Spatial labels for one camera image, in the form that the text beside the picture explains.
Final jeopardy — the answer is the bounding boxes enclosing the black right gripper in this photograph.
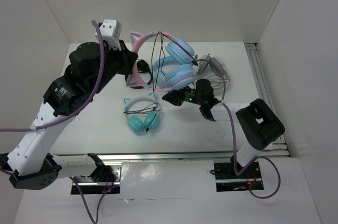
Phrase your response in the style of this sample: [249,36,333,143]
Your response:
[163,80,204,106]

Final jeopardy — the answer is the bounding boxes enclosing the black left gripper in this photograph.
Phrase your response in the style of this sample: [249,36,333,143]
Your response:
[90,39,137,94]

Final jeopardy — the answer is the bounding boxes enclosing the pink blue cat-ear headphones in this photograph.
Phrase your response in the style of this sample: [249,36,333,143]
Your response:
[126,32,197,92]

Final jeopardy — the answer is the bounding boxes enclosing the black headphone audio cable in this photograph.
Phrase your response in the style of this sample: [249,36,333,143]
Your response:
[150,31,199,90]

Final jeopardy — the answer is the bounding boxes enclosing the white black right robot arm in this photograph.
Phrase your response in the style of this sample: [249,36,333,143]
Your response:
[162,79,285,178]

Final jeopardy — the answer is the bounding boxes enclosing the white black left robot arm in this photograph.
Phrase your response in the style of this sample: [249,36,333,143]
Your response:
[1,41,138,190]

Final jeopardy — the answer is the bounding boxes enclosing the small black on-ear headphones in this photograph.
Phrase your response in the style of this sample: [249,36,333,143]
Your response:
[125,60,153,89]

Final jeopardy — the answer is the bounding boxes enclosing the teal white cat-ear headphones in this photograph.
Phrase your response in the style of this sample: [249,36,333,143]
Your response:
[123,92,162,134]

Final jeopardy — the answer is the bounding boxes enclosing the light blue gaming headset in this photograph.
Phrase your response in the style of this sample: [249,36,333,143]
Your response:
[153,57,174,88]

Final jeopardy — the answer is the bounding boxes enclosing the grey white wired headset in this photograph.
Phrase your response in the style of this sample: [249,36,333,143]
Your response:
[195,54,230,89]

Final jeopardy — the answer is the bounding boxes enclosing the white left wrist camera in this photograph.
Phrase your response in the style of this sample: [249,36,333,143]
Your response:
[92,19,122,50]

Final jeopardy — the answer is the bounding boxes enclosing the aluminium rail right side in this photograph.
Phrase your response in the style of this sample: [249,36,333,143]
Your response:
[244,43,290,157]

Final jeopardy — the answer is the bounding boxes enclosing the aluminium rail front edge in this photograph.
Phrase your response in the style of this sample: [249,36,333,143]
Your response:
[52,150,238,162]

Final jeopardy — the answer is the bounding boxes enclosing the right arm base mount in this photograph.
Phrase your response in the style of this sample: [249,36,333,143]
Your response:
[210,162,264,192]

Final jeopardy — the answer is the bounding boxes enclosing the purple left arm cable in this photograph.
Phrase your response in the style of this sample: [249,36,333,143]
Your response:
[0,19,119,223]

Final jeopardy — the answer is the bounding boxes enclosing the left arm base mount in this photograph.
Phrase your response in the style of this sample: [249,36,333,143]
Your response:
[74,161,123,195]

